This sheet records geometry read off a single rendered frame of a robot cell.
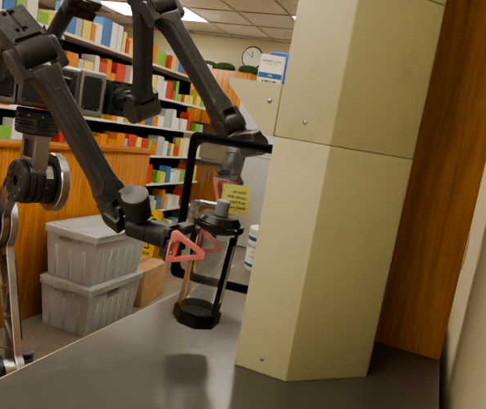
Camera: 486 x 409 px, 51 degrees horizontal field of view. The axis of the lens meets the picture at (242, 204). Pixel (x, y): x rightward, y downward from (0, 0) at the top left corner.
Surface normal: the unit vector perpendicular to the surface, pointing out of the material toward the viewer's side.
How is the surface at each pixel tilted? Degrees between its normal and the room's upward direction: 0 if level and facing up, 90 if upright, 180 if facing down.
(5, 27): 54
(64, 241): 95
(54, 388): 0
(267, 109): 90
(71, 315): 96
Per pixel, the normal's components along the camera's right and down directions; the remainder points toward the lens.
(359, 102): 0.39, 0.19
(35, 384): 0.17, -0.98
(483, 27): -0.36, 0.07
